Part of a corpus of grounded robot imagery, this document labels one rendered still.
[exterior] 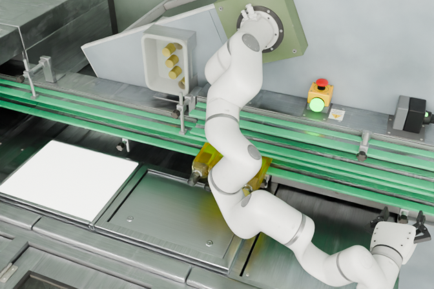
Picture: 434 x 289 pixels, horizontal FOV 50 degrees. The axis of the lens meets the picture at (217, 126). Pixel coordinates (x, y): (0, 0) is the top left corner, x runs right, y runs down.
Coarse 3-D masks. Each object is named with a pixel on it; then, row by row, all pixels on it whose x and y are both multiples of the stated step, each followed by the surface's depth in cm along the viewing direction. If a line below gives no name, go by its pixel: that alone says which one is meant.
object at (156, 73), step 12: (144, 36) 161; (156, 36) 159; (144, 48) 164; (156, 48) 171; (144, 60) 167; (156, 60) 173; (180, 60) 170; (156, 72) 175; (168, 72) 175; (156, 84) 174; (168, 84) 174
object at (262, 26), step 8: (248, 8) 139; (248, 16) 144; (256, 16) 140; (264, 16) 141; (248, 24) 138; (256, 24) 138; (264, 24) 140; (272, 24) 142; (256, 32) 135; (264, 32) 138; (272, 32) 142; (264, 40) 137; (272, 40) 145; (264, 48) 148
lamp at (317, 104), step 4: (312, 100) 150; (316, 100) 149; (320, 100) 149; (312, 104) 150; (316, 104) 149; (320, 104) 149; (324, 104) 151; (312, 108) 150; (316, 108) 150; (320, 108) 149
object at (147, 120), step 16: (0, 80) 194; (16, 96) 185; (48, 96) 184; (64, 96) 183; (96, 112) 174; (112, 112) 174; (128, 112) 175; (144, 112) 174; (160, 128) 166; (176, 128) 166; (288, 160) 151; (352, 176) 145; (368, 176) 145; (416, 192) 140; (432, 192) 139
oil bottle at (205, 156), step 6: (204, 144) 160; (210, 144) 160; (204, 150) 157; (210, 150) 157; (216, 150) 158; (198, 156) 155; (204, 156) 155; (210, 156) 155; (192, 162) 153; (198, 162) 152; (204, 162) 152; (210, 162) 153; (192, 168) 152; (198, 168) 151; (204, 168) 151; (204, 174) 152
